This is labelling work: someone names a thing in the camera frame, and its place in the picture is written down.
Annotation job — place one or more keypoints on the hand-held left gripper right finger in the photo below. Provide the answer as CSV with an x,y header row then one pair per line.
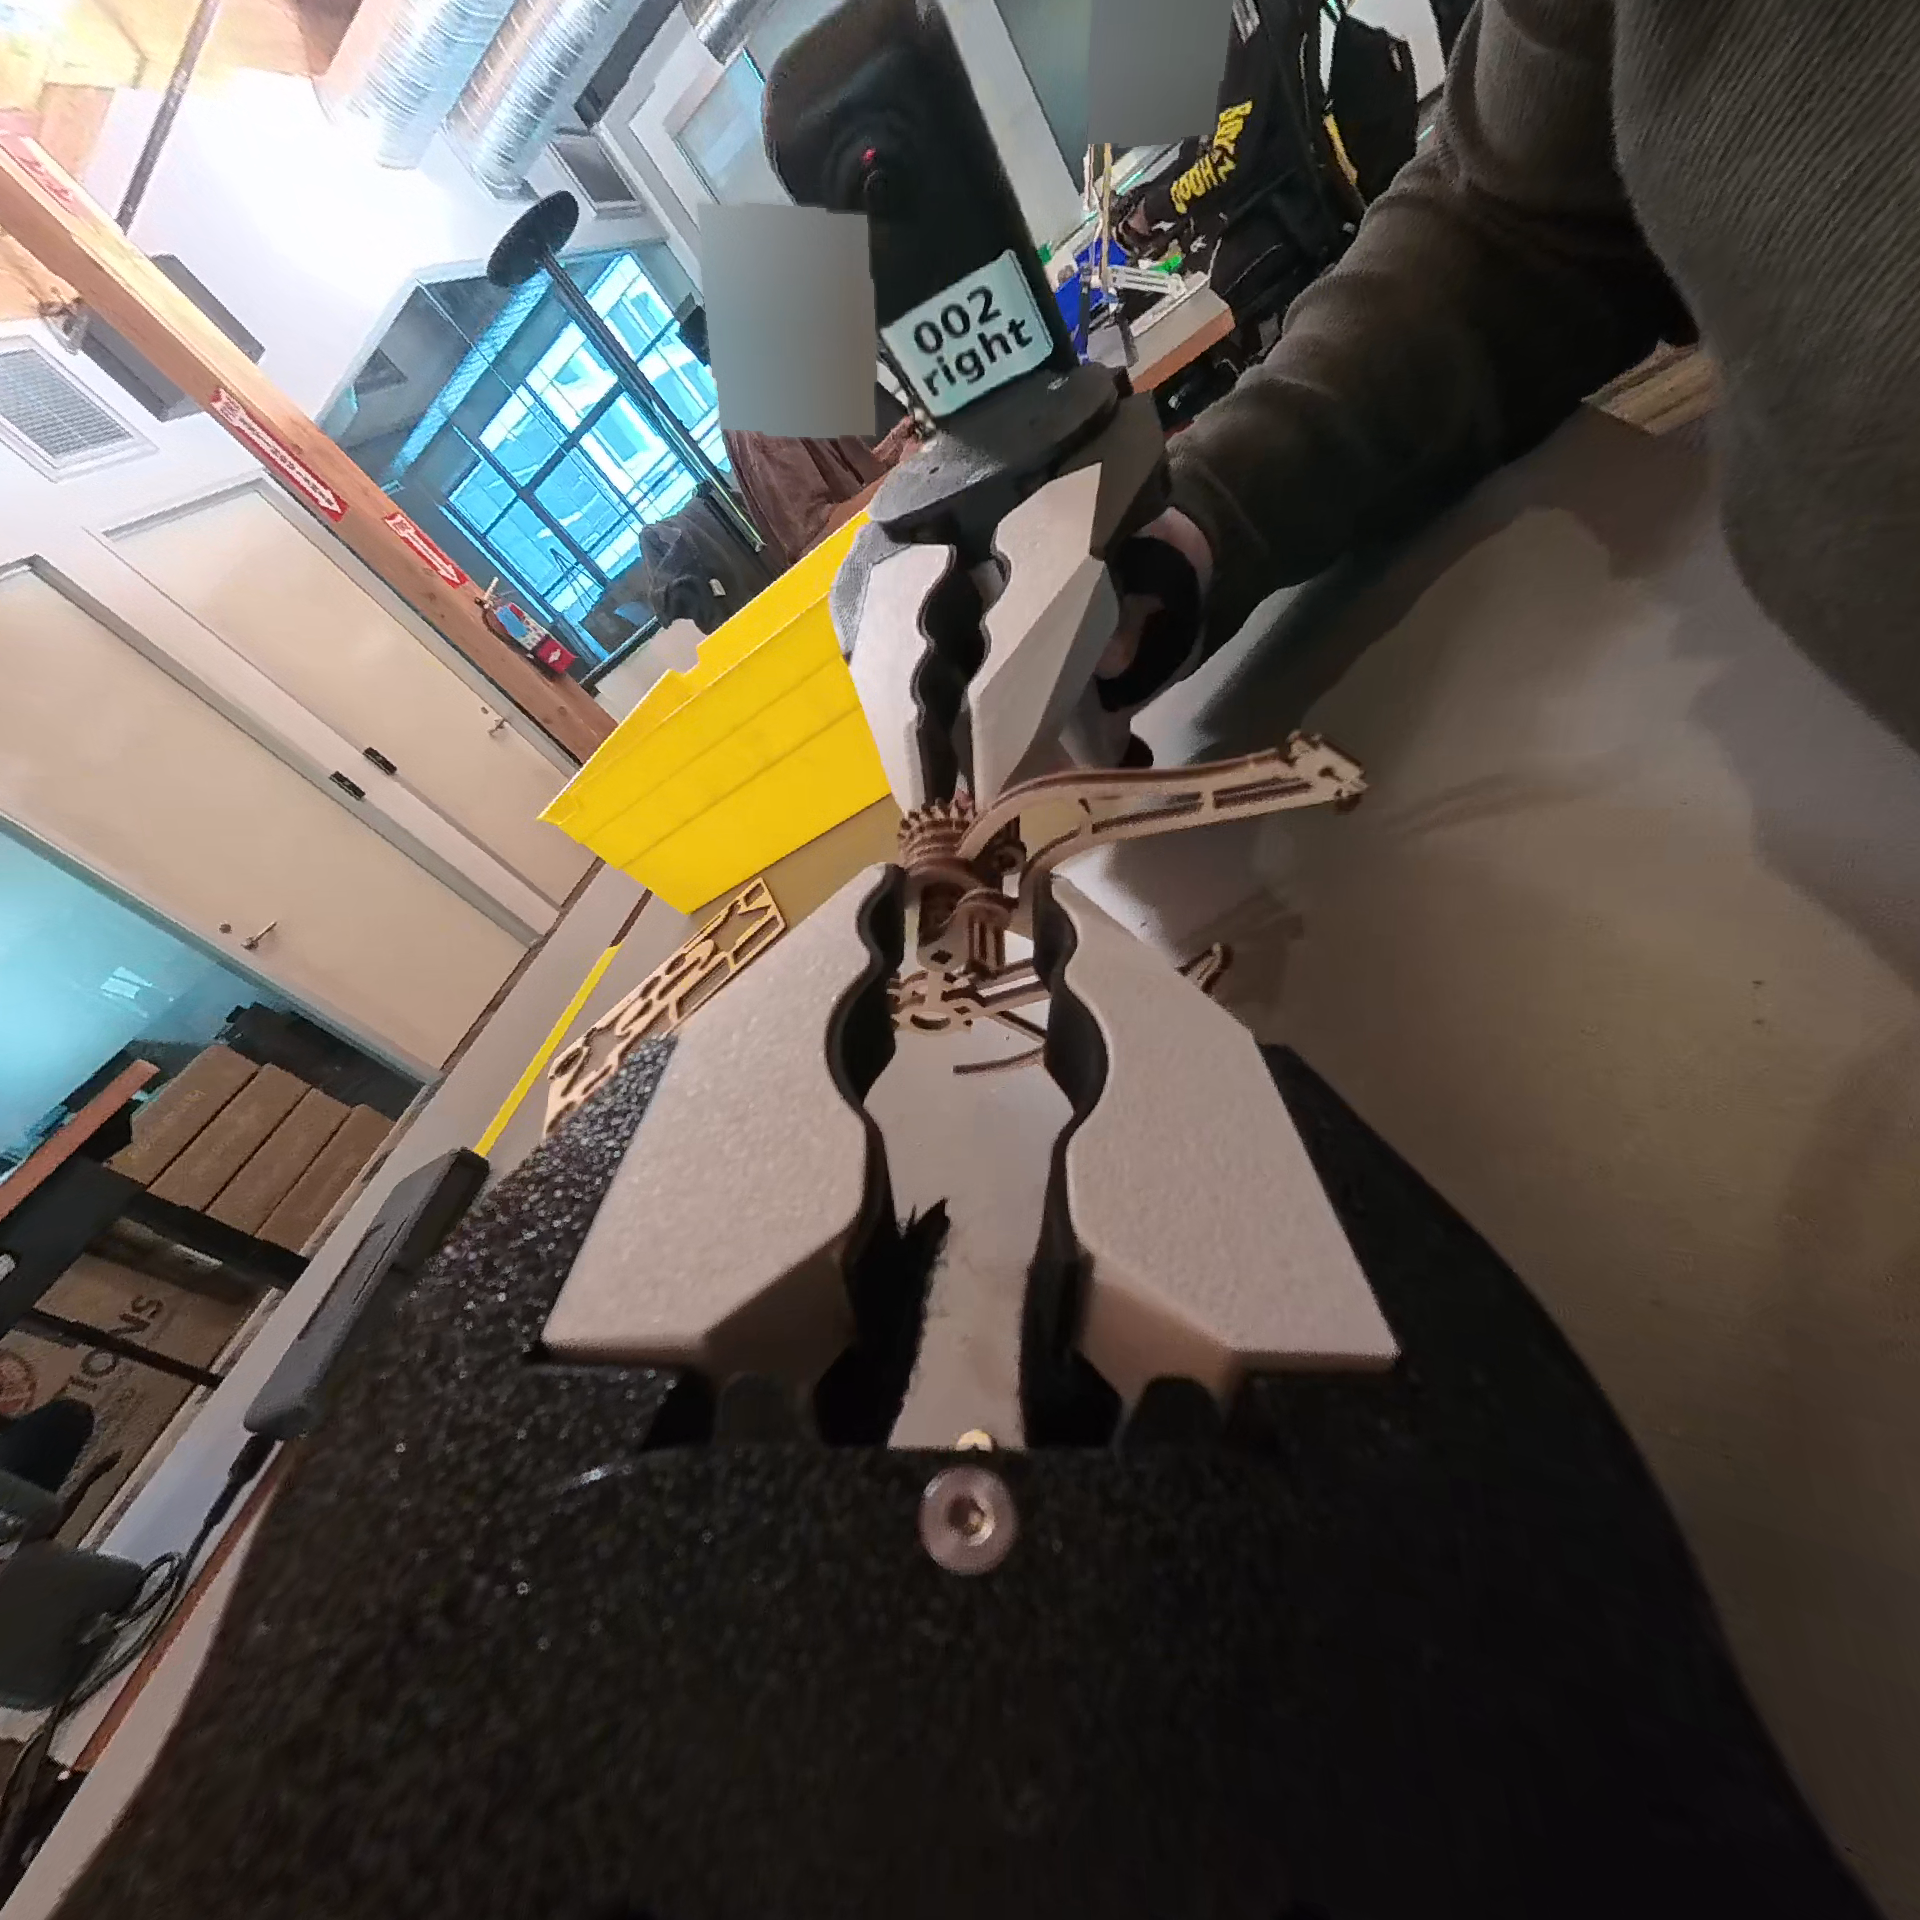
x,y
1215,1200

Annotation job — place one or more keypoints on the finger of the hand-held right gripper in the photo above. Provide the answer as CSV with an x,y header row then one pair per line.
x,y
893,661
1043,629

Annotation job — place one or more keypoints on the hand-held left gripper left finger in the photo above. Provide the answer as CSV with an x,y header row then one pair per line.
x,y
705,1171

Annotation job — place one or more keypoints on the wooden gear model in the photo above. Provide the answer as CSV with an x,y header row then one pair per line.
x,y
949,836

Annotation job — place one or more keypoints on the person's right forearm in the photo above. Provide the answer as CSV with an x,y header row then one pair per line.
x,y
1382,345

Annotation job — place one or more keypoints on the wooden cut-out parts sheet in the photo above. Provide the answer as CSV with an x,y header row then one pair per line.
x,y
683,975

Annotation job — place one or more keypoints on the person's right hand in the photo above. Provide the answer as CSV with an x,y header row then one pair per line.
x,y
1136,629

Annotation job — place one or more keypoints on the yellow plastic bin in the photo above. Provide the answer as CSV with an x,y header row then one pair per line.
x,y
721,750

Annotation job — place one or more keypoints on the yellow tape strip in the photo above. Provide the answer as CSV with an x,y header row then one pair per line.
x,y
548,1051

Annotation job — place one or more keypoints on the wooden work table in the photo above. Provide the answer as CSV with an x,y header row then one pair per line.
x,y
1179,323

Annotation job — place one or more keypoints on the red fire alarm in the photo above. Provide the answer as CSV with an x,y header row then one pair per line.
x,y
552,655

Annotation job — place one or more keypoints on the black flat device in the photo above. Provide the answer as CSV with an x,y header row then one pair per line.
x,y
375,1277

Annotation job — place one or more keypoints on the black pole lamp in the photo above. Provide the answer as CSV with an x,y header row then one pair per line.
x,y
533,236

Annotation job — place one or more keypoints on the black framed window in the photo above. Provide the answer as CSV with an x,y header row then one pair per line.
x,y
525,452

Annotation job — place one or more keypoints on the stack of cardboard boxes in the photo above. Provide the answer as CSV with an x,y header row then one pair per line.
x,y
241,1141

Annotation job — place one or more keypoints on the red white sign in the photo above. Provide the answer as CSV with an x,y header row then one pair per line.
x,y
278,453
424,550

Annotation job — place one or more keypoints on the white door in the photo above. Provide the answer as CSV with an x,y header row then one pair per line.
x,y
300,629
150,780

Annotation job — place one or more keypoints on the glass office partition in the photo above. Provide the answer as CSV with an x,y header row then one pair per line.
x,y
119,975

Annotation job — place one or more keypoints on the person's grey sweater torso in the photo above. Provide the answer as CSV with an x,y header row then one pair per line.
x,y
1799,300

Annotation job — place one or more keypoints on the white duct grille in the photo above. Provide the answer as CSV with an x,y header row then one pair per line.
x,y
592,167

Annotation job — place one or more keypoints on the silver air duct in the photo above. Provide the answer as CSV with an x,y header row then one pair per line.
x,y
413,77
557,77

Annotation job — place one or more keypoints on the black wall speaker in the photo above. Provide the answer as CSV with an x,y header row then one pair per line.
x,y
173,339

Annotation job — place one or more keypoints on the white wall vent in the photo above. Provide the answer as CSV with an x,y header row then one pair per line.
x,y
67,406

